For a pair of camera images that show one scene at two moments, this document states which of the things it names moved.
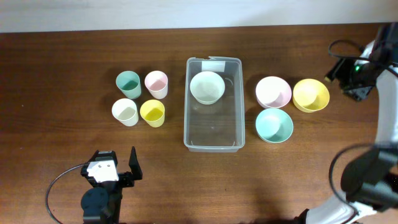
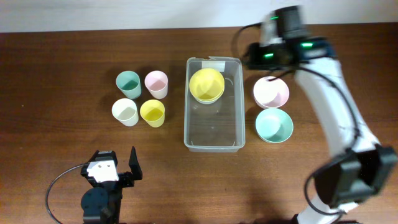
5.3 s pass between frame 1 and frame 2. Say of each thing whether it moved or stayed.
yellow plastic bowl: moved
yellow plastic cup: stayed
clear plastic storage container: stayed
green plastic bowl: stayed
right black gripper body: moved
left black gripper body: stayed
